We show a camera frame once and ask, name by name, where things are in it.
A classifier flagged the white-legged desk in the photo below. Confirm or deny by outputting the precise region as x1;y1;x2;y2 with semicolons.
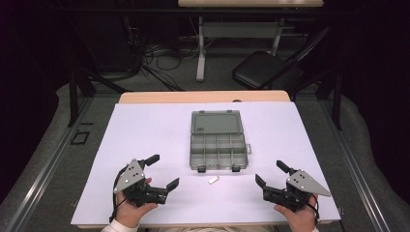
177;0;325;83

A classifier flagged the black metal stand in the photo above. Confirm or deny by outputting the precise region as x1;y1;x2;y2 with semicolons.
289;69;343;131
67;62;133;128

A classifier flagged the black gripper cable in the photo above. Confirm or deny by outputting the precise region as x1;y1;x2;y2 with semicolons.
305;192;321;225
108;163;131;224

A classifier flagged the black folding chair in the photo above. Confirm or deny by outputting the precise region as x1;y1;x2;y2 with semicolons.
231;27;333;99

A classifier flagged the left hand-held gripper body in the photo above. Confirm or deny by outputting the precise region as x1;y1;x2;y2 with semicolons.
112;158;169;208

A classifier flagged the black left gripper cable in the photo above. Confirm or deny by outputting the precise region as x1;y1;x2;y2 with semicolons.
108;163;131;224

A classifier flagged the person's right hand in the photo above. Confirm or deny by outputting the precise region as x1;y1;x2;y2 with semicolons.
273;193;320;232

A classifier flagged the tangle of black floor cables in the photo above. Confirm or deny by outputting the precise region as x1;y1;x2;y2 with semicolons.
128;15;214;93

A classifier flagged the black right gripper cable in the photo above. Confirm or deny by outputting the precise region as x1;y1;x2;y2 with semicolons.
305;192;321;225

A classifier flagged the person's left hand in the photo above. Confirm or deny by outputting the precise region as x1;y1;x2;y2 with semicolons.
115;177;160;228

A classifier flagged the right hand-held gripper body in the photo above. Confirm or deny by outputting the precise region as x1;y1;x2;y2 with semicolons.
262;167;333;213

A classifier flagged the aluminium floor rail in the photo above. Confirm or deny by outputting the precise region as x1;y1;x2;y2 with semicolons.
3;96;95;232
317;98;393;232

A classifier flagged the grey plastic compartment box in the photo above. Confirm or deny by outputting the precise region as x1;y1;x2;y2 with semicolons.
189;109;251;174

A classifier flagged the white foam board mat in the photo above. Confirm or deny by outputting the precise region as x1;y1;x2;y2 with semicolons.
70;101;342;226

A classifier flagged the black horizontal frame bar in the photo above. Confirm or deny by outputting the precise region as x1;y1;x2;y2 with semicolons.
42;7;356;15

